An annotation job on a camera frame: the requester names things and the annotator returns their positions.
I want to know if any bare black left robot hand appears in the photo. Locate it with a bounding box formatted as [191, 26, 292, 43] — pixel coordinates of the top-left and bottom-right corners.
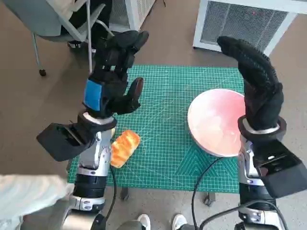
[83, 30, 149, 118]

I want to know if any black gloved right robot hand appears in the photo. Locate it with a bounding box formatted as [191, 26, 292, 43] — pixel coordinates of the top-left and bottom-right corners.
[217, 35, 284, 131]

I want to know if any pink bowl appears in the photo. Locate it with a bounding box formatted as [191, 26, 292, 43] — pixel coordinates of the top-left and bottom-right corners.
[187, 88, 247, 158]

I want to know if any long striped toy bread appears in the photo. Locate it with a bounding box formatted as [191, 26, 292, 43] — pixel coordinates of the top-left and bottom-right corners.
[110, 130, 141, 169]

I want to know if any green cutting mat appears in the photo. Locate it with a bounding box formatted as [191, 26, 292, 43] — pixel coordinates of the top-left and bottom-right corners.
[66, 64, 245, 194]

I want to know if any person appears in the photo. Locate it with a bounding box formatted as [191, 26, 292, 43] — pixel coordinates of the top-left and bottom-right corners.
[59, 0, 113, 52]

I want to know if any small white mesh cabinet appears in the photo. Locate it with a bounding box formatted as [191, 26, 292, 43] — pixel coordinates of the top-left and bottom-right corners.
[109, 0, 156, 32]

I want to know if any large white mesh cabinet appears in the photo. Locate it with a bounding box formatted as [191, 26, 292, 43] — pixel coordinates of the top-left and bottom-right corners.
[193, 0, 299, 56]

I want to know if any grey office chair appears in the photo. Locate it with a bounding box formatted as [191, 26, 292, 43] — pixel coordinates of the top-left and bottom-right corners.
[2, 0, 116, 77]

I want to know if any white cloth bundle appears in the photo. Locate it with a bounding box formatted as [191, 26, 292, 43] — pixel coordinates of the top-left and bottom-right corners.
[0, 174, 75, 230]

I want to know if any white shoe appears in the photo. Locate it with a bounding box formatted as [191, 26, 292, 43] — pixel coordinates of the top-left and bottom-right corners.
[172, 213, 188, 230]
[137, 214, 151, 230]

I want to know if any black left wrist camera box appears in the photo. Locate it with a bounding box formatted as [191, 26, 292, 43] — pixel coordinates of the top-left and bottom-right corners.
[36, 122, 96, 161]

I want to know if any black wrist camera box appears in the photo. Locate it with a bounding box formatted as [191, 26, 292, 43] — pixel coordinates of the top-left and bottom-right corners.
[36, 122, 96, 161]
[254, 138, 305, 198]

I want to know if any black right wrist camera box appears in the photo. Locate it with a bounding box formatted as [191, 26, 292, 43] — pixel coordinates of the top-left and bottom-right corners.
[254, 138, 305, 198]

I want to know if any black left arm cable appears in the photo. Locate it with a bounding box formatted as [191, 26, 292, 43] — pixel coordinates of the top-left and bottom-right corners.
[94, 165, 118, 230]

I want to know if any long black right arm cable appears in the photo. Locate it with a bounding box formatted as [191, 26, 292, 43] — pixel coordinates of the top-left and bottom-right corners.
[191, 155, 225, 230]

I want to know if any looped black right arm cable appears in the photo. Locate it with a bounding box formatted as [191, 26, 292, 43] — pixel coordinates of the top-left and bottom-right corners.
[199, 200, 288, 230]

